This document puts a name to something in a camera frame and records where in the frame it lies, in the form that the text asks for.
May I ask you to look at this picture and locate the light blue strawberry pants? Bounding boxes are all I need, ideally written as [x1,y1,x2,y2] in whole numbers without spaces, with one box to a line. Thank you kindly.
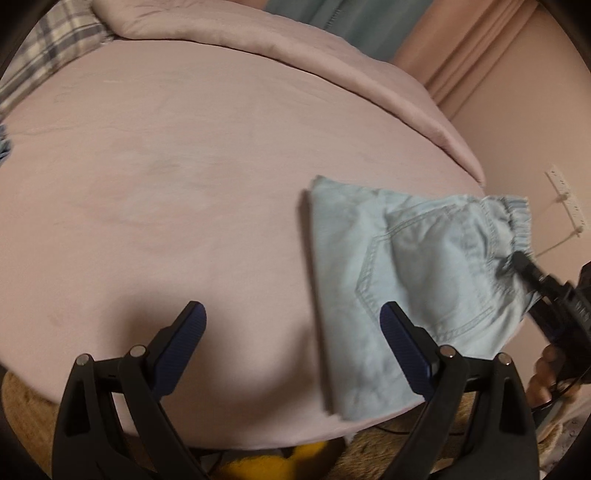
[310,177,534,422]

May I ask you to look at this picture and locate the person's right hand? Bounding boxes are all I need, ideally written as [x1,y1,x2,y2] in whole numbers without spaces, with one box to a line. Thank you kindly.
[526,345,562,408]

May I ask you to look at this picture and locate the yellow plush item under bed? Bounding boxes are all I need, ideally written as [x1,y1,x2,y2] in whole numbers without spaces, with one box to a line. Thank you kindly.
[212,442,339,480]

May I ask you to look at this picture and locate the pink curtain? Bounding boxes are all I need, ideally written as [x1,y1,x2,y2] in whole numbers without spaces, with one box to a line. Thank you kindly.
[391,0,539,118]

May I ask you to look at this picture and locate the pink bed sheet mattress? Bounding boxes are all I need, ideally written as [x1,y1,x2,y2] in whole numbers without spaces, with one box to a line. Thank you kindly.
[1,41,481,449]

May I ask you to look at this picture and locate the teal curtain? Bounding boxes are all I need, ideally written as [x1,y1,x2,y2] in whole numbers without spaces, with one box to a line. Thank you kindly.
[264,0,433,61]

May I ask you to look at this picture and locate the folded blue denim garment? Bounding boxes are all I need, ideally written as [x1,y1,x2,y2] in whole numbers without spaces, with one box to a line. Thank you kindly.
[0,124,12,164]

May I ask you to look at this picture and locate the pink folded duvet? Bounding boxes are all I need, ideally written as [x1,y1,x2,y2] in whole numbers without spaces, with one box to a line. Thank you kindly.
[91,0,485,183]

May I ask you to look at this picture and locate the plaid pillow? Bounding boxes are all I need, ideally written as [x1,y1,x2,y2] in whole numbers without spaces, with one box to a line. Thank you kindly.
[1,0,113,117]

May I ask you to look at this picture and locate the white wall power strip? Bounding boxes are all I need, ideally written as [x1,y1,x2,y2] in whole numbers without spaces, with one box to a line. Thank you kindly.
[546,166,588,237]

